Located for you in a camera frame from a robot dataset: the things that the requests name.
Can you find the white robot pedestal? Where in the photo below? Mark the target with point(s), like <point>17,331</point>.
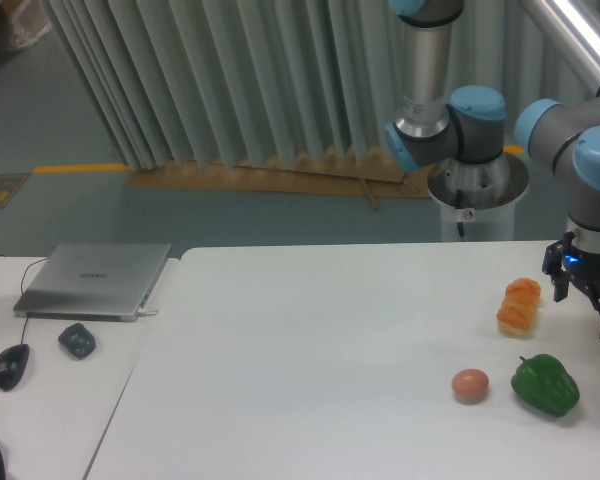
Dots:
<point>477,202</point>

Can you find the black computer mouse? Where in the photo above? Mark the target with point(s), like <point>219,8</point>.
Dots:
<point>13,363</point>

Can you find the green bell pepper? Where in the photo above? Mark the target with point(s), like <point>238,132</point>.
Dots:
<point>543,383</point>

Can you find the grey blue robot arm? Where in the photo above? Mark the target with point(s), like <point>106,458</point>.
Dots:
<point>464,131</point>

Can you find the orange bread loaf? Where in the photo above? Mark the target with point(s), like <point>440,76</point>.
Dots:
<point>516,315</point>

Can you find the brown egg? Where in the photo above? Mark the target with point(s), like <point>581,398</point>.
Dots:
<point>470,385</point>

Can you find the silver closed laptop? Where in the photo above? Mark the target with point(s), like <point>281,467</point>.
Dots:
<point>97,281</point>

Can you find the pale green curtain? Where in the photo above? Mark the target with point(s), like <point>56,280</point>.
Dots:
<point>253,80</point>

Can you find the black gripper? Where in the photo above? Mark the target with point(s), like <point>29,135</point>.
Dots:
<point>567,263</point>

